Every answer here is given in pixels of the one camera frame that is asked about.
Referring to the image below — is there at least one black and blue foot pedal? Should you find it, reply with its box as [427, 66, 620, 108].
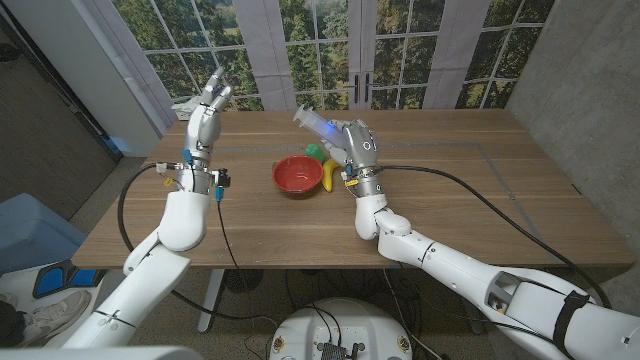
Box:
[32, 258, 107, 300]

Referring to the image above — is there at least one large clear plastic syringe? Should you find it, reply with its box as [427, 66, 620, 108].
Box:
[292, 104, 346, 150]

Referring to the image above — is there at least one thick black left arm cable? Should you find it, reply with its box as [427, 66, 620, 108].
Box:
[117, 162, 276, 321]

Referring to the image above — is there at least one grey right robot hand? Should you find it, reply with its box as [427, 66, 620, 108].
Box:
[322, 118, 389, 199]

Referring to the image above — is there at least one red bowl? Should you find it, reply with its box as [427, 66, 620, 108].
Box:
[271, 154, 325, 195]

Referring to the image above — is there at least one blue-grey storage bin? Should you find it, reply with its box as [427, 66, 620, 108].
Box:
[0, 192, 89, 275]

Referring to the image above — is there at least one white tissue box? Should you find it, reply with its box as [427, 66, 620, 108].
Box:
[170, 95, 217, 122]

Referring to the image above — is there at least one green toy apple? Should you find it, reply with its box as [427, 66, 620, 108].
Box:
[304, 143, 326, 164]

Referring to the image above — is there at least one black round fan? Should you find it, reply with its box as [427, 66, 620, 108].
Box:
[223, 268, 265, 294]

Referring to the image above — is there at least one white robot torso base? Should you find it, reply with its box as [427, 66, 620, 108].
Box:
[268, 297, 415, 360]

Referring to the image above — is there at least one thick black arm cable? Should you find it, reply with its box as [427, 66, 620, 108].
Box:
[374, 163, 614, 310]
[117, 162, 276, 321]

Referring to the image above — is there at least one printed window backdrop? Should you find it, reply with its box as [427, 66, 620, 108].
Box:
[82, 0, 557, 136]

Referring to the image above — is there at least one yellow toy banana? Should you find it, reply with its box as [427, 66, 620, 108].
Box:
[321, 158, 341, 193]

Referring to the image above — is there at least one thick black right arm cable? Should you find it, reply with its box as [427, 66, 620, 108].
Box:
[374, 163, 614, 310]

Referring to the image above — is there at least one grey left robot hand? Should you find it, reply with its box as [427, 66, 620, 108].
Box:
[174, 66, 234, 195]

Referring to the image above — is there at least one white table leg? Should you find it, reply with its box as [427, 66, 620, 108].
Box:
[197, 268, 226, 334]

